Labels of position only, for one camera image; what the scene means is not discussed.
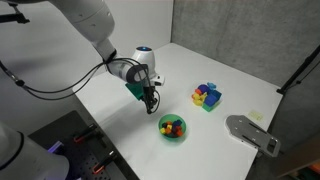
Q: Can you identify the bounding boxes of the pile of colourful toy blocks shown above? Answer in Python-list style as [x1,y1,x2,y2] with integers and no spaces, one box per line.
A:
[191,82,222,112]

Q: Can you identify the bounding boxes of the black red clamp upper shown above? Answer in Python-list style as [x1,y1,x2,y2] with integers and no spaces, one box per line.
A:
[73,124,97,143]

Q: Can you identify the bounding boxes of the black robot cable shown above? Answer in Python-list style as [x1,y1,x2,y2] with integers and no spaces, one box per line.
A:
[0,57,162,114]

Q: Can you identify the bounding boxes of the black red clamp lower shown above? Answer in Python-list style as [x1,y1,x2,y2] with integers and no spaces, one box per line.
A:
[92,151,117,174]

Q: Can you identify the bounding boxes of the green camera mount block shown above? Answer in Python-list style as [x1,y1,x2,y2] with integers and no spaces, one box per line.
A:
[125,83,144,100]

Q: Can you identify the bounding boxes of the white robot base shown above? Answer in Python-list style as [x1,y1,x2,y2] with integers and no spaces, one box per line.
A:
[0,123,69,180]

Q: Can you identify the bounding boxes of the grey metal mounting plate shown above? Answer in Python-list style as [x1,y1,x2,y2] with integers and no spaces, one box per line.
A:
[225,115,281,157]

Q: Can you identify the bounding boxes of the black perforated base board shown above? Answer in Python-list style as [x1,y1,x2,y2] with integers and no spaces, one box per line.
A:
[29,111,139,180]

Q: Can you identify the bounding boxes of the black vertical pole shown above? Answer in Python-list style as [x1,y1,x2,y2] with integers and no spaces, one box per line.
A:
[276,45,320,95]

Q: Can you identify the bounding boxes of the black red clamp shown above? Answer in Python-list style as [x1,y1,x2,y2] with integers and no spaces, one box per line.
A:
[92,151,117,174]
[73,124,97,143]

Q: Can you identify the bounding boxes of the small yellow sticky note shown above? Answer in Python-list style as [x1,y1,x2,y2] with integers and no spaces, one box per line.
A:
[249,110,263,121]

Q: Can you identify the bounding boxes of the green plastic bowl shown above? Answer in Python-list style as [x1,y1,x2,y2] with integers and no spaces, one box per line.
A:
[158,114,187,142]

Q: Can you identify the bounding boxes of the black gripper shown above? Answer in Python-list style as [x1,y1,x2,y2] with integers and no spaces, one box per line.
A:
[143,86,157,114]

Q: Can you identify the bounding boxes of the colourful blocks in bowl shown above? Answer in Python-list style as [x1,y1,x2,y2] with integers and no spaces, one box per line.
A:
[159,120,184,138]

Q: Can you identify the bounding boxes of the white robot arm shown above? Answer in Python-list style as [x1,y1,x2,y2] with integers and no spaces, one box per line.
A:
[2,0,160,114]

